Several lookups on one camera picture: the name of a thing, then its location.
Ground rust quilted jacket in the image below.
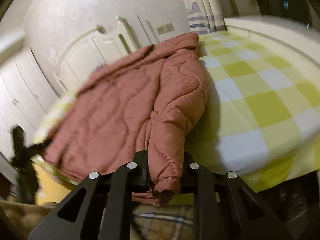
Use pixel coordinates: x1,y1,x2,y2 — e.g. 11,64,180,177
42,32,209,207

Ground green checkered sheet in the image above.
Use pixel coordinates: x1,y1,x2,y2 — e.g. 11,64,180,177
32,30,320,198

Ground yellow floral quilt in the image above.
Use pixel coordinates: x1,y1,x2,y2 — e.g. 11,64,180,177
32,154,80,205

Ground plaid cloth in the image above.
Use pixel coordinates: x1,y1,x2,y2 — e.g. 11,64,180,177
132,204,198,240

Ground dark window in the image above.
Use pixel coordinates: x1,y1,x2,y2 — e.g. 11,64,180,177
232,0,320,33

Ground white wardrobe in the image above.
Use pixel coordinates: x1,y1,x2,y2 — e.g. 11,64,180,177
0,47,59,160

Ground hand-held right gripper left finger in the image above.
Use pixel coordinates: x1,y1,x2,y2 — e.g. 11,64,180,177
28,150,151,240

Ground white wooden headboard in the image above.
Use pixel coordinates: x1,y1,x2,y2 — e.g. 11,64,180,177
54,16,140,93

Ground white window sill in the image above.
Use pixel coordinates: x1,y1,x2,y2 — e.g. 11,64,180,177
224,16,320,63

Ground beige wall socket panel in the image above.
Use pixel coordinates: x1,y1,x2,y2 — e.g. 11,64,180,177
156,22,174,35

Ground cream boat print curtain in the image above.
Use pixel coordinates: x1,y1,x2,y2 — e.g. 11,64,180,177
176,0,227,34

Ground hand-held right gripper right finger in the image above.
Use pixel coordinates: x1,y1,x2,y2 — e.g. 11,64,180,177
180,152,293,240

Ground tan cloth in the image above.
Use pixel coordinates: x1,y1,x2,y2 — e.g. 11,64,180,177
0,200,59,240

